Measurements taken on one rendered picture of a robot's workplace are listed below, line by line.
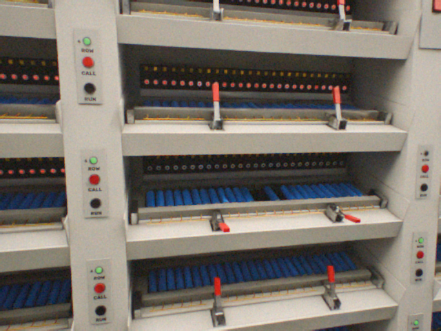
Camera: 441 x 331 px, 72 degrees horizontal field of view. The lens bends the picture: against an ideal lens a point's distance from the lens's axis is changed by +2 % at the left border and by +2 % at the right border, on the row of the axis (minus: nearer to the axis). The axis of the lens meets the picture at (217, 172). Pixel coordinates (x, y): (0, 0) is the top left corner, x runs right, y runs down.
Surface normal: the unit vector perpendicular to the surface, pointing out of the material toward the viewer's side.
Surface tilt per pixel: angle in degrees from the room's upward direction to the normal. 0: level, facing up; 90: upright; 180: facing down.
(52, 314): 111
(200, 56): 90
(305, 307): 21
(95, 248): 90
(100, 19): 90
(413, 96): 90
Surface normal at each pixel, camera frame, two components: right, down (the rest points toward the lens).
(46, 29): 0.21, 0.44
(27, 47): 0.22, 0.10
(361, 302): 0.07, -0.89
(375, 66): -0.98, 0.03
